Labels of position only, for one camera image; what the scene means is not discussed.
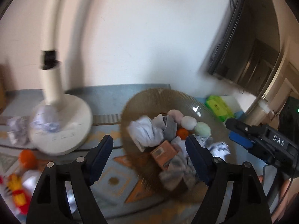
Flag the orange fruit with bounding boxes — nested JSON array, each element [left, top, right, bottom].
[[19, 149, 38, 169], [176, 127, 189, 141]]

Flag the orange yellow plush toy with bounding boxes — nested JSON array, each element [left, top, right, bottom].
[[1, 173, 31, 215]]

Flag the pink plush toy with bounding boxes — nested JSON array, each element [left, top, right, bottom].
[[167, 109, 212, 138]]

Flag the small orange cardboard box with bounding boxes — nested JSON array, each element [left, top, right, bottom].
[[150, 141, 177, 170]]

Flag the grey sock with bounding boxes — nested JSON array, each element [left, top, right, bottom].
[[152, 114, 177, 142]]

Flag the person's right hand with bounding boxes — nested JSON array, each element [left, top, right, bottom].
[[258, 174, 293, 223]]

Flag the patterned blue woven mat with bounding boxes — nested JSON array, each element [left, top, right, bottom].
[[0, 83, 281, 224]]

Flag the white desk lamp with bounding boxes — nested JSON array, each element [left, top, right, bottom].
[[29, 0, 93, 156]]

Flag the crumpled paper on lamp base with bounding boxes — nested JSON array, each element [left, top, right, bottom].
[[31, 105, 60, 133]]

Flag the crumpled paper beside plush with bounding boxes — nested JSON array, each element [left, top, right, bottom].
[[7, 116, 28, 145]]

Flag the green tissue pack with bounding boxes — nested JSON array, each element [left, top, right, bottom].
[[205, 95, 234, 122]]

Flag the orange fruit in bowl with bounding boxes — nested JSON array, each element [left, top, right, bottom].
[[176, 127, 189, 141]]

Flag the black monitor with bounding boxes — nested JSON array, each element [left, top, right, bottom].
[[207, 0, 280, 96]]

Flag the ribbed amber glass bowl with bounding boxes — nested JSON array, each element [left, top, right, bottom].
[[120, 88, 235, 203]]

